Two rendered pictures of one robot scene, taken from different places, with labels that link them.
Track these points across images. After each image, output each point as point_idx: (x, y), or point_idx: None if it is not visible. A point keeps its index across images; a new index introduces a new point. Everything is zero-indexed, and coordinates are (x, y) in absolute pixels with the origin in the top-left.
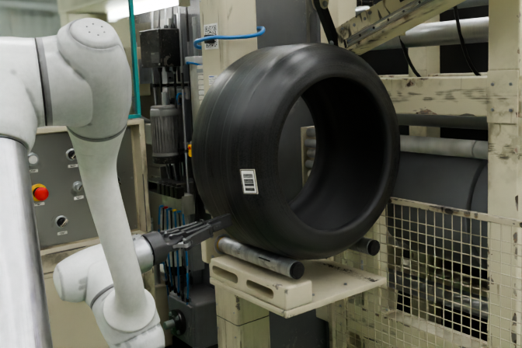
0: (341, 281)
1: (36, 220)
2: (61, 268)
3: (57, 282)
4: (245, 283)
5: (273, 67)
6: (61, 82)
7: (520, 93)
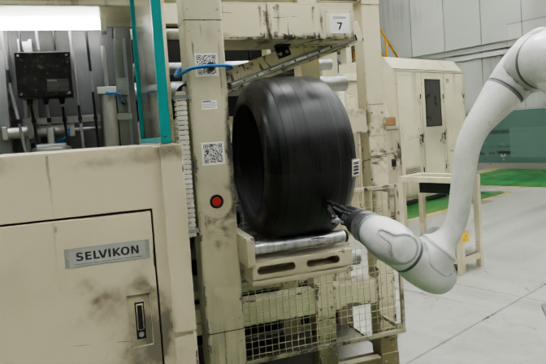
0: None
1: None
2: (409, 233)
3: (412, 245)
4: (305, 264)
5: (329, 88)
6: None
7: None
